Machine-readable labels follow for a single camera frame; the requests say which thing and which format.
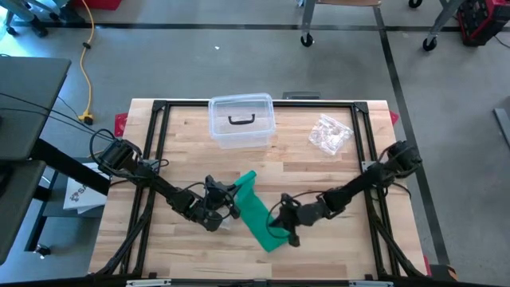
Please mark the grey cart leg with caster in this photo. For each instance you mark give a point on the grey cart leg with caster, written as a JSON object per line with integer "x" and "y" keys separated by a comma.
{"x": 438, "y": 24}
{"x": 307, "y": 24}

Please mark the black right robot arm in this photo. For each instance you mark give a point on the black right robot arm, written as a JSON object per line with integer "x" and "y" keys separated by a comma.
{"x": 370, "y": 179}

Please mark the dark desk top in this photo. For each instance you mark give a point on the dark desk top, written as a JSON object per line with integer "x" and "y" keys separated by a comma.
{"x": 16, "y": 207}

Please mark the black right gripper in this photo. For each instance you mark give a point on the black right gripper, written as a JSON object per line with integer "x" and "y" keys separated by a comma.
{"x": 307, "y": 215}

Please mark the silver frame bracket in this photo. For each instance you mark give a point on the silver frame bracket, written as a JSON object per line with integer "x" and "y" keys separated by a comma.
{"x": 367, "y": 165}

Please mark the clear plastic storage box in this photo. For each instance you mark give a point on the clear plastic storage box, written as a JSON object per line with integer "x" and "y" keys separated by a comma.
{"x": 243, "y": 135}

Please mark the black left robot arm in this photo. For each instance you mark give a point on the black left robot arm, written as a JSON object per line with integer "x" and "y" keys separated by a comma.
{"x": 159, "y": 187}

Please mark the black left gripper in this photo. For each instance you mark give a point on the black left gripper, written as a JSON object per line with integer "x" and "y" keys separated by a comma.
{"x": 213, "y": 203}

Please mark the white printed box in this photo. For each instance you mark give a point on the white printed box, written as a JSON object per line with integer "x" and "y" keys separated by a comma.
{"x": 79, "y": 196}

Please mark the red plastic tote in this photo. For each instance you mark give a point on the red plastic tote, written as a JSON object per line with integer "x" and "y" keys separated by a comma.
{"x": 95, "y": 4}

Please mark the grey desk top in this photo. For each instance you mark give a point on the grey desk top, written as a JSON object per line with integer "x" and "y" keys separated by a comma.
{"x": 36, "y": 79}

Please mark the grey metal bar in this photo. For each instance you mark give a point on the grey metal bar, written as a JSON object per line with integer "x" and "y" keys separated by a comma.
{"x": 503, "y": 127}

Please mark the silver edge plate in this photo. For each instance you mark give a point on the silver edge plate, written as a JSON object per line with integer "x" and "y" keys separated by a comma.
{"x": 370, "y": 284}
{"x": 149, "y": 283}

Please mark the teal elastic bandage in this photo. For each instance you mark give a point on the teal elastic bandage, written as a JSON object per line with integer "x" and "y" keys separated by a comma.
{"x": 255, "y": 211}

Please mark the red and black crate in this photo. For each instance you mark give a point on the red and black crate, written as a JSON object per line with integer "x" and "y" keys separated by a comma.
{"x": 482, "y": 22}

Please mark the crumpled clear plastic bag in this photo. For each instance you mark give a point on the crumpled clear plastic bag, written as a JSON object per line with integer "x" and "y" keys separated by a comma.
{"x": 330, "y": 133}

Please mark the black aluminium table frame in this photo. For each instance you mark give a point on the black aluminium table frame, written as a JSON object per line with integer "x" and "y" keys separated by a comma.
{"x": 191, "y": 103}

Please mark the clear plastic bag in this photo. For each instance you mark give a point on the clear plastic bag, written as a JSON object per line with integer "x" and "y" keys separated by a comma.
{"x": 227, "y": 224}
{"x": 330, "y": 133}

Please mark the dark grey edge bracket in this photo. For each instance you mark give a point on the dark grey edge bracket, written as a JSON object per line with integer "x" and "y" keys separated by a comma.
{"x": 300, "y": 95}

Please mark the red table clamp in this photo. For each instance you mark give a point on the red table clamp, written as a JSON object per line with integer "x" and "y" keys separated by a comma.
{"x": 120, "y": 124}
{"x": 393, "y": 118}
{"x": 427, "y": 265}

